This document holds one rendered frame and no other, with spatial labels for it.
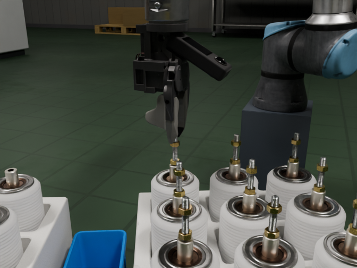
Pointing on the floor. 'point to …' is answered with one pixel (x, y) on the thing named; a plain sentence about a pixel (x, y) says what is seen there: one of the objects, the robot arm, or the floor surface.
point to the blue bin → (98, 250)
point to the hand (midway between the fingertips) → (178, 134)
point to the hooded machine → (12, 29)
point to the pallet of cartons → (122, 21)
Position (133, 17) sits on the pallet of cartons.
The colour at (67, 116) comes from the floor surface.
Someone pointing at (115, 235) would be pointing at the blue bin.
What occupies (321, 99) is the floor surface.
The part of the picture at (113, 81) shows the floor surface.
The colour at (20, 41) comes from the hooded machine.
